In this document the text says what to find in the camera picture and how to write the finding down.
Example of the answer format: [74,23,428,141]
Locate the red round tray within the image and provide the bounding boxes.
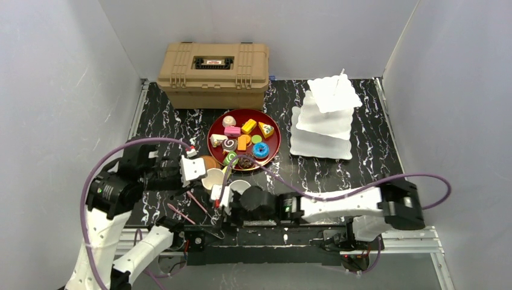
[207,109,281,166]

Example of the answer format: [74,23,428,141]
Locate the tan plastic toolbox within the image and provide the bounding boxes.
[156,42,270,110]

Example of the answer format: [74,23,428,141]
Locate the white tiered cake stand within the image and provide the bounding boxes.
[290,70,362,160]

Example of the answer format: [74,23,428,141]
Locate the pink handled metal tongs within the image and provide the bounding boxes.
[163,189,226,240]

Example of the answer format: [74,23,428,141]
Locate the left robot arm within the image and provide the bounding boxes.
[64,138,178,289]

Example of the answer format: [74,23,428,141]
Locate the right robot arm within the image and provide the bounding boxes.
[216,178,425,242]

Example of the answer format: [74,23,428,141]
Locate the white grey mug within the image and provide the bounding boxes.
[229,180,251,195]

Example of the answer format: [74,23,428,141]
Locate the yellow green mug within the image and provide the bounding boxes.
[201,167,228,192]

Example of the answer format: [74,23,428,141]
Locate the chocolate toy donut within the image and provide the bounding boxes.
[237,157,254,169]

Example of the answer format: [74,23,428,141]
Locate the green swirl roll cake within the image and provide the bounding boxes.
[223,151,238,166]

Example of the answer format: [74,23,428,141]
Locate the wooden coaster stack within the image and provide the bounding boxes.
[201,155,222,170]

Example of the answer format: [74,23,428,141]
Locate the blue toy donut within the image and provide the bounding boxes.
[252,142,270,160]

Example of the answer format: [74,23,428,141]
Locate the brown swirl roll cake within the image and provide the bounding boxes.
[222,138,238,151]

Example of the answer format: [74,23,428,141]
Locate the white toy cake slice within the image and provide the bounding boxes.
[210,134,228,147]

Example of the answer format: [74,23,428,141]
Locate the orange toy cake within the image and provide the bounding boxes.
[237,134,252,152]

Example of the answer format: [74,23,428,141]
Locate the green toy macaron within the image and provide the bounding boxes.
[251,135,263,144]

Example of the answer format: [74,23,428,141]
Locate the pink toy cake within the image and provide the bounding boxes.
[223,126,242,138]

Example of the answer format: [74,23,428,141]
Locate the yellow triangle cake slice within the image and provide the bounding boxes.
[258,122,275,139]

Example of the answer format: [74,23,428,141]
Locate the yellow toy cake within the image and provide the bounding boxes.
[241,119,258,135]

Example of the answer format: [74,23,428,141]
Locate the white round toy mochi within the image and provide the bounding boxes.
[222,115,236,127]

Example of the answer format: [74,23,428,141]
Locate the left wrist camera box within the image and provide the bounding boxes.
[179,146,207,188]

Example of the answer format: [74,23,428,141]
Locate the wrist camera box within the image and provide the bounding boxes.
[179,146,207,188]
[210,184,232,216]

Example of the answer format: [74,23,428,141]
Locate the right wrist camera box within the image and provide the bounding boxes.
[210,184,232,216]

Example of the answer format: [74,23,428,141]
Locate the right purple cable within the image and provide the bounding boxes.
[216,153,452,274]

